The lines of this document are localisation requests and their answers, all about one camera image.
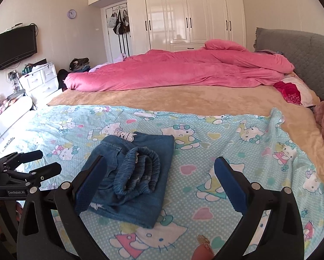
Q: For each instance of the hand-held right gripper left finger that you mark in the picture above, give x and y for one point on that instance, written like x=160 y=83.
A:
x=91 y=184

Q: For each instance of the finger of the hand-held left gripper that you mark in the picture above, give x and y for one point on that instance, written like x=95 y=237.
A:
x=42 y=173
x=23 y=157

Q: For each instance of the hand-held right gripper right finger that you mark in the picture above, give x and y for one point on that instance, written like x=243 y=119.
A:
x=229 y=187

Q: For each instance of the blue denim pants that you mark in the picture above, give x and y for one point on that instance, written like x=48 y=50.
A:
x=156 y=146

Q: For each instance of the person's right hand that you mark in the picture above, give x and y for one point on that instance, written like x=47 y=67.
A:
x=205 y=249

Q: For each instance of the white padded bench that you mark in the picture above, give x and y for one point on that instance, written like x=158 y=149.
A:
x=15 y=113

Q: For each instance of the cartoon cat printed blanket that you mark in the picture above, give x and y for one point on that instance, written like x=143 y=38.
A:
x=232 y=140

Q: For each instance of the white drawer dresser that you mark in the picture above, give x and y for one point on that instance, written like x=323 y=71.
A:
x=42 y=81

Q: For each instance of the beige plush blanket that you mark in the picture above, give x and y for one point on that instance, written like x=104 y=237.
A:
x=178 y=97

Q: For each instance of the red flowered pillow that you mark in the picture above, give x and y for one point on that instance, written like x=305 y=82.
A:
x=289 y=90

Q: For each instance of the lavender cloth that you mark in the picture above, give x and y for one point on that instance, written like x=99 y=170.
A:
x=120 y=57

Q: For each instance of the pink duvet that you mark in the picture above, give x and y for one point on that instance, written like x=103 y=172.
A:
x=164 y=70

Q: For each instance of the white door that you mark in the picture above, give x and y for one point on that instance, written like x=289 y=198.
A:
x=109 y=43

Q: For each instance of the grey quilted headboard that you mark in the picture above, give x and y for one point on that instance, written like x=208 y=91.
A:
x=308 y=51

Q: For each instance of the black striped hanging bag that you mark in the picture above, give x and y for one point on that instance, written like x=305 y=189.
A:
x=121 y=25

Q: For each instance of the white hanging bag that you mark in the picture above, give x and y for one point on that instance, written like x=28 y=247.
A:
x=111 y=21

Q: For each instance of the white wardrobe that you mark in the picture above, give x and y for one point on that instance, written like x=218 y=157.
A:
x=194 y=10

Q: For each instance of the black wall television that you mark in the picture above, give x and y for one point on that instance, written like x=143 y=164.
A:
x=14 y=47

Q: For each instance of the purple wall clock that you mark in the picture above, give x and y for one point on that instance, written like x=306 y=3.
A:
x=71 y=13

